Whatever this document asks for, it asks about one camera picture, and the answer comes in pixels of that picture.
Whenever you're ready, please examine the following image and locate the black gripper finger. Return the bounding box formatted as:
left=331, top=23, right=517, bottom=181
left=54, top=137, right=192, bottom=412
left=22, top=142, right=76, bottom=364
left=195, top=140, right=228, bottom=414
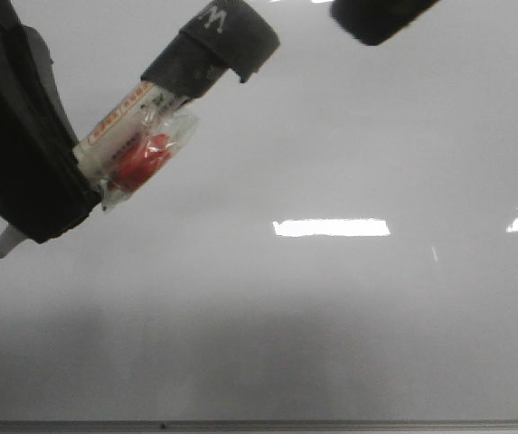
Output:
left=0, top=1, right=99, bottom=243

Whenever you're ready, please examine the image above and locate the white black whiteboard marker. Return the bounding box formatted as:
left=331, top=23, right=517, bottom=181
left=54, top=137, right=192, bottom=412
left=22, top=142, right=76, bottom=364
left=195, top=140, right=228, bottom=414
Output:
left=0, top=1, right=279, bottom=259

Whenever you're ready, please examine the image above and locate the aluminium whiteboard bottom frame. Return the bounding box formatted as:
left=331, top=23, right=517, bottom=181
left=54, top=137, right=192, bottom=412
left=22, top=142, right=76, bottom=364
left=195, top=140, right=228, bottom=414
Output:
left=0, top=420, right=518, bottom=433

